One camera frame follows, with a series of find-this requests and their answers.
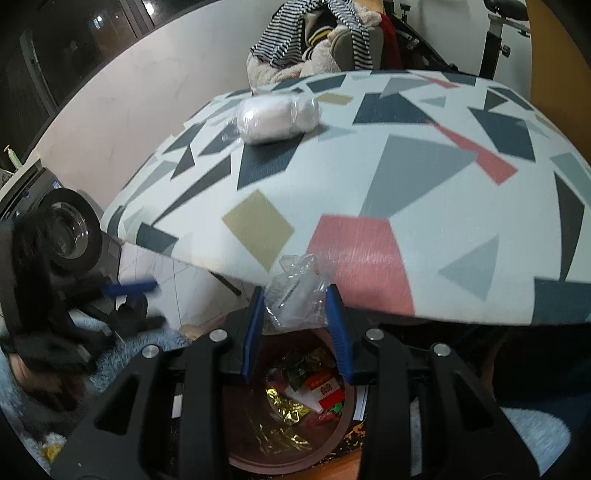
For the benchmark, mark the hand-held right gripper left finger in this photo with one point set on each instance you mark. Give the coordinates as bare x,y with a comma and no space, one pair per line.
251,332

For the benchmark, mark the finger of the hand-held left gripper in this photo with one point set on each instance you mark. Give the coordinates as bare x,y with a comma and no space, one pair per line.
138,318
129,288

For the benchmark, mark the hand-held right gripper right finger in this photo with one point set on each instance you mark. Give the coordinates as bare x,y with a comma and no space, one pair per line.
339,337

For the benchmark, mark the green snack packet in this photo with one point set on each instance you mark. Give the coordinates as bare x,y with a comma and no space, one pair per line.
300,369

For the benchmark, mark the red and clear packet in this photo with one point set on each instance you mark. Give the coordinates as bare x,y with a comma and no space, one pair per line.
323,385

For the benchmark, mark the clear plastic wrapper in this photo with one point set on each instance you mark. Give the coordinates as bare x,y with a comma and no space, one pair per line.
300,295

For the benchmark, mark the brown round waste bin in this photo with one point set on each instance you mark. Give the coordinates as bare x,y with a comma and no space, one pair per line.
244,429

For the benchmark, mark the person's left hand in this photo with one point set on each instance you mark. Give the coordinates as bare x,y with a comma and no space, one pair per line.
41,383

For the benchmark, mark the grey washing machine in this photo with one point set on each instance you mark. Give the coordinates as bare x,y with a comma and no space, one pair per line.
74,221

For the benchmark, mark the gold foil wrapper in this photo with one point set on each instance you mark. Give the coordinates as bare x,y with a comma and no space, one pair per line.
281,408

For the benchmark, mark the white pump bottle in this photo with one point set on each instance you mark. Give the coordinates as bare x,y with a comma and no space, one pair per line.
13,159

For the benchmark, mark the geometric patterned folding table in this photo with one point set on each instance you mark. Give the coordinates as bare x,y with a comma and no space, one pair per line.
323,161

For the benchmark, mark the white roll in plastic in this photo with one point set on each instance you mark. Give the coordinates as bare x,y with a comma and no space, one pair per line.
272,120

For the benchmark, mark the person's fuzzy blue pants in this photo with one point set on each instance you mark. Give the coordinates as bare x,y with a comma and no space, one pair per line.
535,434

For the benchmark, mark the dark window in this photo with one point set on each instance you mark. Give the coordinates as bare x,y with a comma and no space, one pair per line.
69,46

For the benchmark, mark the beige plush coat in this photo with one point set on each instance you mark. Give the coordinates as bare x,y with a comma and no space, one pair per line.
277,76

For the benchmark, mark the black white striped garment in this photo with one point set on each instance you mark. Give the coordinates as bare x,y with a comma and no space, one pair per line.
281,41

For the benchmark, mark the red cloth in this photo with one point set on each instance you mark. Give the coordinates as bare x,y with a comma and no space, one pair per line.
390,41

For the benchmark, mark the black exercise bike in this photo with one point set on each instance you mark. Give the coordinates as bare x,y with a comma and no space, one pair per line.
496,41

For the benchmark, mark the orange wooden door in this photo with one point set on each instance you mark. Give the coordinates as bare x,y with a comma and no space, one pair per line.
563,69

